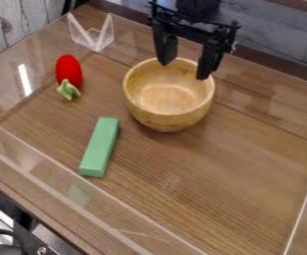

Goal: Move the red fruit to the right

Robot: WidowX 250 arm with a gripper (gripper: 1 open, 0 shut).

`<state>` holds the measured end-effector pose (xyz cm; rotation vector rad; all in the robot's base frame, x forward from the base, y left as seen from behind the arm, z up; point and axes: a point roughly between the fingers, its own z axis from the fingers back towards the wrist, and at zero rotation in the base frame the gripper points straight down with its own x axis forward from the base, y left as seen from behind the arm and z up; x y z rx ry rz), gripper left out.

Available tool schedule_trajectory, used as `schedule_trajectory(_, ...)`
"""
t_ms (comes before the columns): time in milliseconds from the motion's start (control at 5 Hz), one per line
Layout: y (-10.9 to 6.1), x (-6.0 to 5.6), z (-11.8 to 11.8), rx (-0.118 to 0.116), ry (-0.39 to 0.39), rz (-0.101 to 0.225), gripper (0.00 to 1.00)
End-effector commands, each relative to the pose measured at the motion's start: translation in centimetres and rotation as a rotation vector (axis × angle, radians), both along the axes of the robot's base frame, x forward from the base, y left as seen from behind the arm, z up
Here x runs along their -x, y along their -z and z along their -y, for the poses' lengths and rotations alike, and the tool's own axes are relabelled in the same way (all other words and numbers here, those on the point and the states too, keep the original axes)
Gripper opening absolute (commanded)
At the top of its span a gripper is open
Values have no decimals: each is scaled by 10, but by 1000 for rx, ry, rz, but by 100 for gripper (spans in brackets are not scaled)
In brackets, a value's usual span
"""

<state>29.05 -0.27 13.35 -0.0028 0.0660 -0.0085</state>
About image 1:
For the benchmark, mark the wooden bowl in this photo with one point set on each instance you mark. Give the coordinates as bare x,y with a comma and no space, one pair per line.
167,98

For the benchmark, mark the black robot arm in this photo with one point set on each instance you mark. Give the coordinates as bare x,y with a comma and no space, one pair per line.
193,20

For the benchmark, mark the clear acrylic corner bracket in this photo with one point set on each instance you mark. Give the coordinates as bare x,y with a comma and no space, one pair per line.
94,39

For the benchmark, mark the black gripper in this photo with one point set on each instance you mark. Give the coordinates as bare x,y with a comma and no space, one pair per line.
197,20

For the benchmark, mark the red plush fruit green stem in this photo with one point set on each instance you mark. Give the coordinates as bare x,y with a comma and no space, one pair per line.
69,76

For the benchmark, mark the clear acrylic tray wall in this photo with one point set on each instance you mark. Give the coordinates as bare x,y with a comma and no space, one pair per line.
94,221

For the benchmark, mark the green rectangular block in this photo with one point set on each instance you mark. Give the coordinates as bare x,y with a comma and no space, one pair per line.
100,148

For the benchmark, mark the black table clamp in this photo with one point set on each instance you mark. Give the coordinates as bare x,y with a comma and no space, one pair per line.
34,245

